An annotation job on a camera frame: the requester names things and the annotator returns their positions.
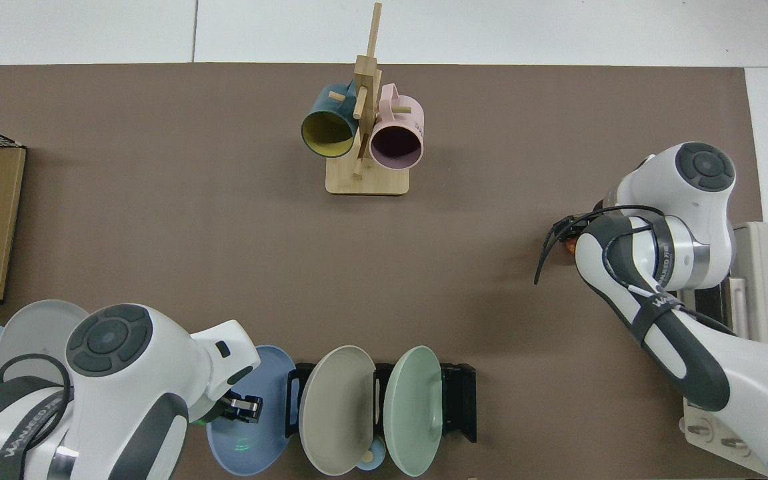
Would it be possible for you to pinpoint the beige plate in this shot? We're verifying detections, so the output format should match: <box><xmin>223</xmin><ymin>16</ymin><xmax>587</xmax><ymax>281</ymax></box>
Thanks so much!
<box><xmin>298</xmin><ymin>345</ymin><xmax>377</xmax><ymax>476</ymax></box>

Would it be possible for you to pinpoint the pale green plate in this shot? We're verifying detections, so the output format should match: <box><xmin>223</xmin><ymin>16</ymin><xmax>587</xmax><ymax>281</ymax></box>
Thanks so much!
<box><xmin>384</xmin><ymin>345</ymin><xmax>443</xmax><ymax>477</ymax></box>

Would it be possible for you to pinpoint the black dish rack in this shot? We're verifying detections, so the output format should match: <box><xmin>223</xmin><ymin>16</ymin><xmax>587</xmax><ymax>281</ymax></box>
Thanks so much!
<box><xmin>285</xmin><ymin>362</ymin><xmax>477</xmax><ymax>444</ymax></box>

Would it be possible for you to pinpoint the grey plate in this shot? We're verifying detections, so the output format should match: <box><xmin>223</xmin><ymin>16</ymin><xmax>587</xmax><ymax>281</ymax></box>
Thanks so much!
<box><xmin>0</xmin><ymin>299</ymin><xmax>91</xmax><ymax>384</ymax></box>

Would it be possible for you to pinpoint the small blue round thing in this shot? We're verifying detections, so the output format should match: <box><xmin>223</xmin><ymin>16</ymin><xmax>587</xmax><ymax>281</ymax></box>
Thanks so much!
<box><xmin>356</xmin><ymin>437</ymin><xmax>386</xmax><ymax>471</ymax></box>

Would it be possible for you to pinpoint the brown table cloth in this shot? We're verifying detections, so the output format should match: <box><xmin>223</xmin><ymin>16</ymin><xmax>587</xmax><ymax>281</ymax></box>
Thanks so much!
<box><xmin>0</xmin><ymin>63</ymin><xmax>765</xmax><ymax>480</ymax></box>

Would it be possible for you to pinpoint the pink cup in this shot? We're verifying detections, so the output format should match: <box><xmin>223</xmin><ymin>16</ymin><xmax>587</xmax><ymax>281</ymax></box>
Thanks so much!
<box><xmin>369</xmin><ymin>83</ymin><xmax>425</xmax><ymax>170</ymax></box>

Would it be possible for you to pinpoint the wooden cup stand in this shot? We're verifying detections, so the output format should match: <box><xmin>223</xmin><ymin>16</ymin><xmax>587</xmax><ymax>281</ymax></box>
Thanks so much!
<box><xmin>325</xmin><ymin>2</ymin><xmax>411</xmax><ymax>196</ymax></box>

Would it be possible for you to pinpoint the dark teal cup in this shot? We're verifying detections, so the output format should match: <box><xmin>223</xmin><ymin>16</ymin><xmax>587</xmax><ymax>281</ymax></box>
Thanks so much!
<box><xmin>301</xmin><ymin>82</ymin><xmax>361</xmax><ymax>159</ymax></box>

